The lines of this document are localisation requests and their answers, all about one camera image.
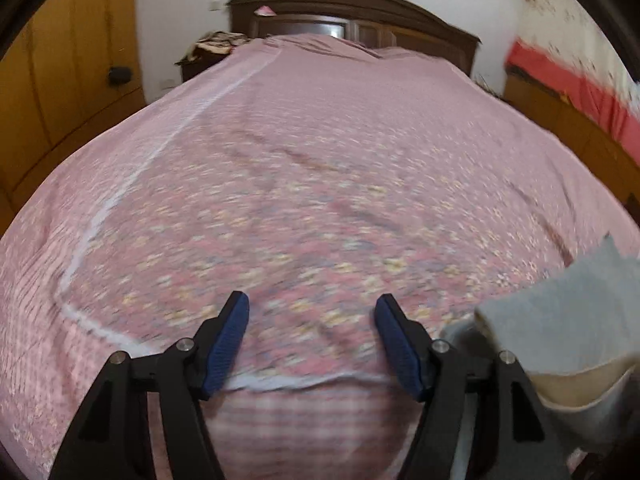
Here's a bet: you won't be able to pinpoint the brown patterned cloth pile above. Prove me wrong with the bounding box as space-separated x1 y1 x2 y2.
187 31 251 61

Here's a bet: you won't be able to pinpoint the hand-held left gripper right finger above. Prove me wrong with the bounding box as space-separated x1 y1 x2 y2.
374 293 573 480

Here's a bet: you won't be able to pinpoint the yellow wooden wardrobe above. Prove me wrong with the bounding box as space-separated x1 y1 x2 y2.
0 0 148 226

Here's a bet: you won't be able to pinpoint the pink floral bedspread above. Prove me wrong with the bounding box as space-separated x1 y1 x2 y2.
0 34 640 480

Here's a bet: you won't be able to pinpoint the dark wooden nightstand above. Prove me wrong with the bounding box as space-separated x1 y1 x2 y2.
175 55 226 83

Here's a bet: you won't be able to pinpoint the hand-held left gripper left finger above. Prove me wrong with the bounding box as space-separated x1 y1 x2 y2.
47 290 251 480

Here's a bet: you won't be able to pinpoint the cream and red curtain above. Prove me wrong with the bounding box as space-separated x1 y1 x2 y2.
505 0 640 153

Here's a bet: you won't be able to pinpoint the dark wooden headboard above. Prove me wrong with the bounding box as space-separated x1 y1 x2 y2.
227 0 482 78

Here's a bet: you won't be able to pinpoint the wooden side cabinet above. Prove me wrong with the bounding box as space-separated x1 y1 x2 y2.
502 67 640 201

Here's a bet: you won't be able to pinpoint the grey pants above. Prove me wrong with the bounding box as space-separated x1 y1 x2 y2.
442 232 640 461

